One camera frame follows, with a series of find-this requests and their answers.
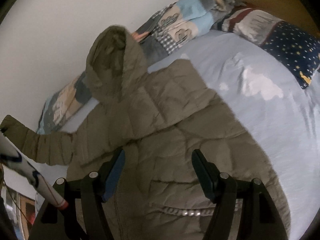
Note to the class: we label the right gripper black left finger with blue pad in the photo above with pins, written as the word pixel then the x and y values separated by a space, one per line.
pixel 84 217

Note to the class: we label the patchwork patterned duvet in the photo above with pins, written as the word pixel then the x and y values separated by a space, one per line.
pixel 165 32

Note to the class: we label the starry navy striped pillow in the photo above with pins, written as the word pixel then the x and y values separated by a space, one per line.
pixel 296 49

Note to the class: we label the light blue bed sheet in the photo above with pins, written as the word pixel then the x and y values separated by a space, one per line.
pixel 266 99

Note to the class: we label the white sleeve with red cuff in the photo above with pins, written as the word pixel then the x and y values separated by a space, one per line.
pixel 14 160

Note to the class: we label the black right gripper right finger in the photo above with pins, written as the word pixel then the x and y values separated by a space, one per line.
pixel 259 218

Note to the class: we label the olive green puffer jacket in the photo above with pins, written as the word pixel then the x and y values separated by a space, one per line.
pixel 158 119

